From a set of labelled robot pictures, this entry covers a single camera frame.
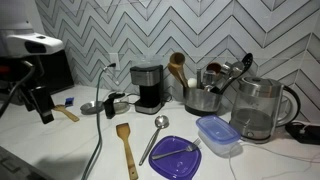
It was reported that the black slotted spoon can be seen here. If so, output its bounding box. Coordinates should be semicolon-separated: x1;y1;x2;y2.
213;52;254;95

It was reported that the purple plastic plate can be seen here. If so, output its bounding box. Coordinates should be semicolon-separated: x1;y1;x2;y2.
148;134;203;180

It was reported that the plastic container blue lid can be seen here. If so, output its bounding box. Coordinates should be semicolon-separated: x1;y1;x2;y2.
195;114;242;158

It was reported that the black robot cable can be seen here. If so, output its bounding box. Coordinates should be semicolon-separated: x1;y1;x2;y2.
0;59;36;118

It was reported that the black steel coffeemaker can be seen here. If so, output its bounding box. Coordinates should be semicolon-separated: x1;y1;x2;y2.
129;64;165;116

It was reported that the white wall outlet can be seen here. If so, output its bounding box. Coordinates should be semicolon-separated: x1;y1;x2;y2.
108;52;121;72

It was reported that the small blue object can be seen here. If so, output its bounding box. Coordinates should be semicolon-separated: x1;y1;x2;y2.
64;96;75;107

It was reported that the glass electric kettle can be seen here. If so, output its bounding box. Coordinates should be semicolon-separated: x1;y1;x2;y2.
229;76;302;145

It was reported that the black power adapter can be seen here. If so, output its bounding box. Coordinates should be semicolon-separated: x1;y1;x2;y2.
285;121;320;146

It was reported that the white round utensil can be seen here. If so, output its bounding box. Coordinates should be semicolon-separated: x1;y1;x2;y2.
187;77;198;89

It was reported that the steel ladle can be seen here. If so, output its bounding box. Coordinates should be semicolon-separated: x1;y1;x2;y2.
138;114;171;167

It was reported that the flat wooden spoon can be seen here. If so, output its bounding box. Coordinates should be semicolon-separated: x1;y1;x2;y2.
167;62;188;89

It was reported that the steel serving spoon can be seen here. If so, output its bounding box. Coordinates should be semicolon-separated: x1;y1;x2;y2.
218;60;245;94

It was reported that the short wooden spatula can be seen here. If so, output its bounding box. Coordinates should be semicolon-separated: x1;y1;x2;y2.
52;104;81;123

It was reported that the round wooden spoon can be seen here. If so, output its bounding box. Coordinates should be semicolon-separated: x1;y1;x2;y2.
168;51;190;88

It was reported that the long wooden spatula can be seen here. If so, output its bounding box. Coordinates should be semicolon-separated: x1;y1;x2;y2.
115;122;140;180

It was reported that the glass pot black handle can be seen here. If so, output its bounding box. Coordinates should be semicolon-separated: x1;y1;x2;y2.
102;91;131;120

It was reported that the steel utensil holder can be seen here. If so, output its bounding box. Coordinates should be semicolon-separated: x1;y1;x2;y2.
182;86;223;117

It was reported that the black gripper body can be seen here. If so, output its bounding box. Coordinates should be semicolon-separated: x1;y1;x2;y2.
20;85;56;116

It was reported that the green cable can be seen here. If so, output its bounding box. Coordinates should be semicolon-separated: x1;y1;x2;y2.
80;62;117;180

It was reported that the black countertop appliance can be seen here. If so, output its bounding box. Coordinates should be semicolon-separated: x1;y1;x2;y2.
39;49;75;96

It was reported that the steel fork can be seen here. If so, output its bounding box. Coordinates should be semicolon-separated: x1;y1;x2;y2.
151;137;202;161

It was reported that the steel measuring cup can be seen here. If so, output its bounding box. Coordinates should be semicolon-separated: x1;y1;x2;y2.
201;69;218;92

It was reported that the small steel pan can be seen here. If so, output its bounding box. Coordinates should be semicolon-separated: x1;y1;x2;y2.
79;100;105;116

